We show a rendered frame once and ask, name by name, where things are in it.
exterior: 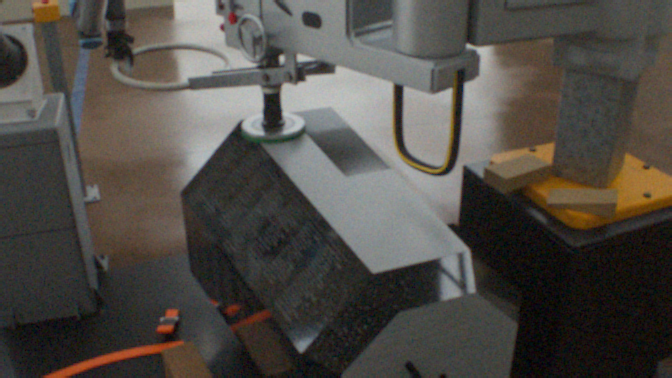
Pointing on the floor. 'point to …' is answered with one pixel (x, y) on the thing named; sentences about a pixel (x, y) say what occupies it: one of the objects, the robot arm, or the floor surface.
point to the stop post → (49, 14)
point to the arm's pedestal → (44, 223)
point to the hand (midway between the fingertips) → (124, 73)
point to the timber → (184, 362)
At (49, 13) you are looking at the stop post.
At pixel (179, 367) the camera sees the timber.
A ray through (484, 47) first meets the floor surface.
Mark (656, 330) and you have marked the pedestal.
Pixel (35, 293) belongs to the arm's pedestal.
